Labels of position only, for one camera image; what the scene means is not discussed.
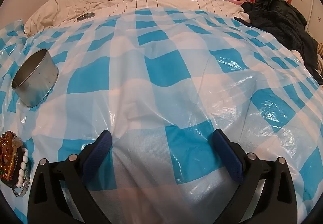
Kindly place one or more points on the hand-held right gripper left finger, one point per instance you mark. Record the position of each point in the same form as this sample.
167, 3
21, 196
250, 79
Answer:
98, 155

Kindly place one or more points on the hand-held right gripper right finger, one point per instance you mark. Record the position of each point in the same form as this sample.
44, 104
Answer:
227, 155

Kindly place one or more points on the silver bangle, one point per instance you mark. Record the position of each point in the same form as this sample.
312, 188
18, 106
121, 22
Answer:
24, 188

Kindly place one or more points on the round metal tin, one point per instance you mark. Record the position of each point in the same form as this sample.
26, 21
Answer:
37, 87

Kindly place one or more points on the gold bangle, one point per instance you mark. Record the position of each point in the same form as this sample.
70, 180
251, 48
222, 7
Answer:
7, 163

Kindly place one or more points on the blue white checkered plastic sheet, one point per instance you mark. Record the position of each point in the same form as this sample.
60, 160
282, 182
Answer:
161, 62

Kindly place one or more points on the round metal tin lid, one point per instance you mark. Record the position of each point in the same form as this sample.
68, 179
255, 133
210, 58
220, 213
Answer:
85, 16

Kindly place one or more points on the black clothing pile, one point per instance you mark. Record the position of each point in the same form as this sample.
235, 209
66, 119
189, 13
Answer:
277, 21

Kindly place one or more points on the white striped quilt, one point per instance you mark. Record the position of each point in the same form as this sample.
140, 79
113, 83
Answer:
126, 1

